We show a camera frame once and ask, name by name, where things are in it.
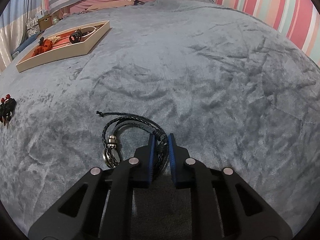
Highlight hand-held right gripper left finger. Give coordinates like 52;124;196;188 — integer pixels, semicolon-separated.
29;133;159;240

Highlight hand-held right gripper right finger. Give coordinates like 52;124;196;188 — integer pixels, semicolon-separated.
167;133;293;240

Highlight black braided cord bracelet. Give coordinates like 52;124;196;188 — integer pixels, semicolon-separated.
97;111;168;180

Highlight cream jewelry tray orange lining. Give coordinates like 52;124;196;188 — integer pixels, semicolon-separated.
15;20;110;73

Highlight white bangle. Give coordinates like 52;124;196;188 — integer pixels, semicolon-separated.
79;25;98;34

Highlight black scrunchie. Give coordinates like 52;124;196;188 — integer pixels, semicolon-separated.
69;30;83;43

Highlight orange scrunchie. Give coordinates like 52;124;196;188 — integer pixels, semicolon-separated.
32;42;53;56

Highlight grey plush blanket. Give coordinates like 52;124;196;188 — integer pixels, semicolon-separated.
0;0;320;230

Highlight tan pillow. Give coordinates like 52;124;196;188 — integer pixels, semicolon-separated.
84;0;137;12

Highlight cardboard box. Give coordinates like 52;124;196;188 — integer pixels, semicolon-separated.
38;15;53;30

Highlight patterned storage box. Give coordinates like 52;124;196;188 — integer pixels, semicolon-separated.
26;19;40;39

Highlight blue and white curtain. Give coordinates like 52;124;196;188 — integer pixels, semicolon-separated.
0;0;48;68

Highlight black hair tie red balls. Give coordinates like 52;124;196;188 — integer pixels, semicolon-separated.
0;94;17;120

